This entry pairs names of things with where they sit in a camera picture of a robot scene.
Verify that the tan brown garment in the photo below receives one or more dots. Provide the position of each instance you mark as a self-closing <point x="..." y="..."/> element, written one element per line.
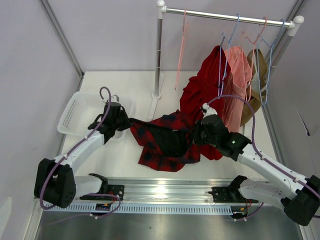
<point x="259" y="71"/>

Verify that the white slotted cable duct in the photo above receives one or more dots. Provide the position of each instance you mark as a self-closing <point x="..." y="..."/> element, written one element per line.
<point x="127" y="208"/>

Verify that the red dress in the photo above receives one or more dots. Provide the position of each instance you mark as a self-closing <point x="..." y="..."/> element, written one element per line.
<point x="203" y="88"/>

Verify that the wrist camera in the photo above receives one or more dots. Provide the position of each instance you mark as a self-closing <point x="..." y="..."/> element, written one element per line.
<point x="114" y="100"/>
<point x="207" y="110"/>

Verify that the white plastic basket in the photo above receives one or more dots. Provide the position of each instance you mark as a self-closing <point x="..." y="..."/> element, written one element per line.
<point x="85" y="112"/>

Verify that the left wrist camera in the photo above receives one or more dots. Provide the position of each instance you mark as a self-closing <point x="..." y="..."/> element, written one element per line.
<point x="114" y="100"/>

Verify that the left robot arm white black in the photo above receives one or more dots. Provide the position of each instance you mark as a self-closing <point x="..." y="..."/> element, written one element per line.
<point x="55" y="181"/>

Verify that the red navy plaid skirt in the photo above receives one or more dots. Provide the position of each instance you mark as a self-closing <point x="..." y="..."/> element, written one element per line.
<point x="167" y="142"/>

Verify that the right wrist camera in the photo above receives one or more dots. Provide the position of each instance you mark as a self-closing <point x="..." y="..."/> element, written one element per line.
<point x="207" y="110"/>

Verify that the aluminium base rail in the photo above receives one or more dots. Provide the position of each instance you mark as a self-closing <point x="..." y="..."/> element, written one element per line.
<point x="168" y="191"/>

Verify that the metal clothes rack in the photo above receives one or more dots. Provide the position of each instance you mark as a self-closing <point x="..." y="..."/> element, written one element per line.
<point x="293" y="23"/>

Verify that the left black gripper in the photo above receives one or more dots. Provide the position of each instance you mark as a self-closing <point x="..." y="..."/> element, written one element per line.
<point x="127" y="123"/>

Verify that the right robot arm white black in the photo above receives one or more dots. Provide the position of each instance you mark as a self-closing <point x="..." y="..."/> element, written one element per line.
<point x="296" y="195"/>

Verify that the pink wire hanger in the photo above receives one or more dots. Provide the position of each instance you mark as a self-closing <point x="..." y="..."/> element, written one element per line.
<point x="185" y="27"/>

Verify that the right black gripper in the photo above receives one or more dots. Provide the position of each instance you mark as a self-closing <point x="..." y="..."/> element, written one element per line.
<point x="200" y="135"/>

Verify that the pink garment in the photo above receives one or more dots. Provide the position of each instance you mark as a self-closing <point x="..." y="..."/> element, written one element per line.
<point x="240" y="76"/>

